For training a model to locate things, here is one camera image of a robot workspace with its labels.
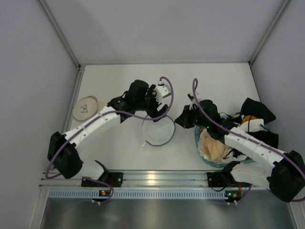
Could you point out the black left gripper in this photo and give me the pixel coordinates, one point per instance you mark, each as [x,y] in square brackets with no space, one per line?
[154,105]

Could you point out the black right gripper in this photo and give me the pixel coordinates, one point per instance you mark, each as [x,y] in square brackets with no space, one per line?
[188,114]

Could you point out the white mesh laundry bag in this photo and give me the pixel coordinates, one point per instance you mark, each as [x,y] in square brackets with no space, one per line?
[158,133]

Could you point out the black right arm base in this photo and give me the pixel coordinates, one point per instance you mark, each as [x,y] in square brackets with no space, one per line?
[234,191]

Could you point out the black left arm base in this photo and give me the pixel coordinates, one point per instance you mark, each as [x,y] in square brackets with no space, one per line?
[106,183]

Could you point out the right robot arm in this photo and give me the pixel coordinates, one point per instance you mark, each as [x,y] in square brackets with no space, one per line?
[281,172]

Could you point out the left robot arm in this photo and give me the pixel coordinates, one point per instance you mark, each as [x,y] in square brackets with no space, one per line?
[141,100]

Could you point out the beige bra in basin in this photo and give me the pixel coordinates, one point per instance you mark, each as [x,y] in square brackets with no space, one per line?
[211,149]

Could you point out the black bra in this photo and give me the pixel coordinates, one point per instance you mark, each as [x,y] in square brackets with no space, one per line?
[257,109]

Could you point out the beige mesh laundry bag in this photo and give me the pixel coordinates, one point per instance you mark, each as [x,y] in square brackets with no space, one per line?
[87,107]

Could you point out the light blue plastic basin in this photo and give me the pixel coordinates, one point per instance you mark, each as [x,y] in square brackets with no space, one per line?
[234,155]

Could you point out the yellow orange garment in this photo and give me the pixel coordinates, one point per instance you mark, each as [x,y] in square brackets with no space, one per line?
[248,118]

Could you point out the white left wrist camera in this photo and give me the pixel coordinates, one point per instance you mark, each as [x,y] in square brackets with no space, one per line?
[162,91]

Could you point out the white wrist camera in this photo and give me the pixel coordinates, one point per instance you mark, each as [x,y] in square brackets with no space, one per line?
[191,101]
[162,91]

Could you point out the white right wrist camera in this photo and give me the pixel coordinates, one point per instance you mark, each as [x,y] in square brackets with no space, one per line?
[191,101]

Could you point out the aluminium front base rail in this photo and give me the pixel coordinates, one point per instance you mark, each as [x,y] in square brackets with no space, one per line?
[143,179]

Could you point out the aluminium frame rail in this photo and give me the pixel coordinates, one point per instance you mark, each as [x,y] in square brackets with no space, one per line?
[58,31]

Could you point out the black strappy garment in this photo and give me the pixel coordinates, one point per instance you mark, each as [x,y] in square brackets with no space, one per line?
[251,144]

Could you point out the perforated cable duct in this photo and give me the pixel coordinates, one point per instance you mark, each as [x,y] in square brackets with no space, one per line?
[142,194]

